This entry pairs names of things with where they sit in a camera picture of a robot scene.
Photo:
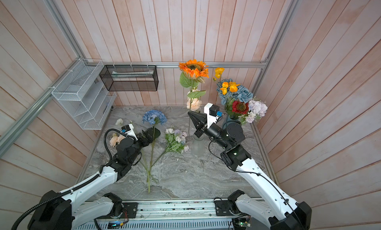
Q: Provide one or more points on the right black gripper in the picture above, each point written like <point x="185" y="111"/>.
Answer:
<point x="202" y="122"/>

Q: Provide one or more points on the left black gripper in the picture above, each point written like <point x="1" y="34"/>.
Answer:
<point x="146" y="142"/>

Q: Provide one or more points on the cream peach rose stem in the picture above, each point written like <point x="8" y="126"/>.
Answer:
<point x="194" y="103"/>

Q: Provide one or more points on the teal ceramic vase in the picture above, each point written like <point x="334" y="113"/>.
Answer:
<point x="229" y="121"/>

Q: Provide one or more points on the dusty blue rose bunch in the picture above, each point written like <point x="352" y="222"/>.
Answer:
<point x="242" y="95"/>

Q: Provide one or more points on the red gerbera flower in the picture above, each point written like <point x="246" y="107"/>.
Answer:
<point x="240" y="108"/>

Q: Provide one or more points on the yellow flower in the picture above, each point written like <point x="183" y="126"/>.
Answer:
<point x="224" y="87"/>

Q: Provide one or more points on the orange flower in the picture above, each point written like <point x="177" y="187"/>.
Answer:
<point x="193" y="74"/>

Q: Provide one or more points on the lilac white flower bunch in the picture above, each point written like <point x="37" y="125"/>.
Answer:
<point x="257" y="110"/>

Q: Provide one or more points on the clear glass vase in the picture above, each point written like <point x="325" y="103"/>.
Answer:
<point x="198" y="145"/>

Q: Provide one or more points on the white poppy flower stem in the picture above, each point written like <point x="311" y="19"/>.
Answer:
<point x="119" y="122"/>

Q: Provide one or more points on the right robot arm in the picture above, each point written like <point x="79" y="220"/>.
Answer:
<point x="278" y="211"/>

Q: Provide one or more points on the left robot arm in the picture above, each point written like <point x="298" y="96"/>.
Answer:
<point x="69" y="209"/>

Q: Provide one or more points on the blue hydrangea flower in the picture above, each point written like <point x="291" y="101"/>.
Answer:
<point x="153" y="117"/>

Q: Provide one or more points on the small lilac flower spray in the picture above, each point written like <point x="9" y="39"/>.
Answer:
<point x="176" y="141"/>

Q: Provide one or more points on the cream peach carnation bunch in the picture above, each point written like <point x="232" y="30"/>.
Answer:
<point x="116" y="139"/>

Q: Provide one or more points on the black mesh basket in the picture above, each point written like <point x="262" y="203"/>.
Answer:
<point x="130" y="78"/>

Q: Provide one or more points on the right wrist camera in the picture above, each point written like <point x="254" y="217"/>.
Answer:
<point x="213" y="113"/>

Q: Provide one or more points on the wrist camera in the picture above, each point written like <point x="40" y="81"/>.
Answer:
<point x="213" y="113"/>
<point x="128" y="132"/>

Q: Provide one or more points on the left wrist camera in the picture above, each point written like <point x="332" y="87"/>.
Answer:
<point x="128" y="132"/>

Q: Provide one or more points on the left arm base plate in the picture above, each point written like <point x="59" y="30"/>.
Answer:
<point x="126" y="210"/>

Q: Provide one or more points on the white wire mesh shelf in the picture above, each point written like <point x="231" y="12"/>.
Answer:
<point x="84" y="96"/>

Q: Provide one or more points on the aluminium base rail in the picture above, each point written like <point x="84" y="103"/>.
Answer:
<point x="179" y="209"/>

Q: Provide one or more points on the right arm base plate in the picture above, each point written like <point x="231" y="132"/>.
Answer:
<point x="225" y="207"/>

